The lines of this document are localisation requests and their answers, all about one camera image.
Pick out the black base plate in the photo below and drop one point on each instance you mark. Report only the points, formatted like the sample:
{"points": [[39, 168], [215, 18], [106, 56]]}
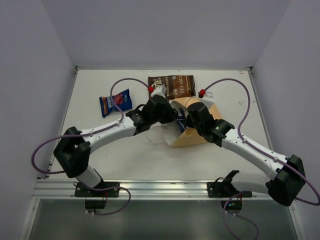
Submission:
{"points": [[222, 187], [105, 189]]}

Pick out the blue chip snack bag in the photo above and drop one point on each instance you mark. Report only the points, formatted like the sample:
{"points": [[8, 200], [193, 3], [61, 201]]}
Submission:
{"points": [[115, 103]]}

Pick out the aluminium mounting rail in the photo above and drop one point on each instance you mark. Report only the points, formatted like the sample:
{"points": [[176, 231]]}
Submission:
{"points": [[64, 189]]}

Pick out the left black controller box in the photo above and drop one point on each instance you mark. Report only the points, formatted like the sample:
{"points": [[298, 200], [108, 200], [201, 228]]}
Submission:
{"points": [[92, 205]]}

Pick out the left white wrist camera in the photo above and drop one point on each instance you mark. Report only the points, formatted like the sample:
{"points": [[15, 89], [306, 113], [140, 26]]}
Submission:
{"points": [[159, 90]]}

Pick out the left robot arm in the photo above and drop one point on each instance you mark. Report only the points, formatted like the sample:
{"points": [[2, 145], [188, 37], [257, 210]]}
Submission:
{"points": [[75, 147]]}

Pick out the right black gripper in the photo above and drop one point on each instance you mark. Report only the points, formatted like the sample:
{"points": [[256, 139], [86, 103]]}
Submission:
{"points": [[189, 122]]}

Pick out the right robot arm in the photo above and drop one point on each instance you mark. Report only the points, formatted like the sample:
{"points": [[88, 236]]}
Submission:
{"points": [[282, 177]]}

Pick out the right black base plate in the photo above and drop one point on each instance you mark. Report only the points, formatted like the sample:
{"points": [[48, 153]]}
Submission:
{"points": [[222, 187]]}

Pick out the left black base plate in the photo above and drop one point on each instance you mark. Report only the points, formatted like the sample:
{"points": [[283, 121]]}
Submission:
{"points": [[105, 189]]}

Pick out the dark brown snack packet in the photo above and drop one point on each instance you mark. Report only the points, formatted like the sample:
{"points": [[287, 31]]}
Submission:
{"points": [[176, 86]]}

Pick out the black controller box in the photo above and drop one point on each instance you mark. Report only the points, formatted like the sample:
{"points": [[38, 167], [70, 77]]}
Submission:
{"points": [[92, 205], [234, 206]]}

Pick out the blue white snack packet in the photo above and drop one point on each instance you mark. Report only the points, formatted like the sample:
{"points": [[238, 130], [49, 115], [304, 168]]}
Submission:
{"points": [[181, 119]]}

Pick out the right black controller box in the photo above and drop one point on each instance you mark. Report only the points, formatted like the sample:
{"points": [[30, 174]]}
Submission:
{"points": [[234, 206]]}

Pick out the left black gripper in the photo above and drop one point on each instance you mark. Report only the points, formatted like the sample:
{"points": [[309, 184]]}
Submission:
{"points": [[169, 116]]}

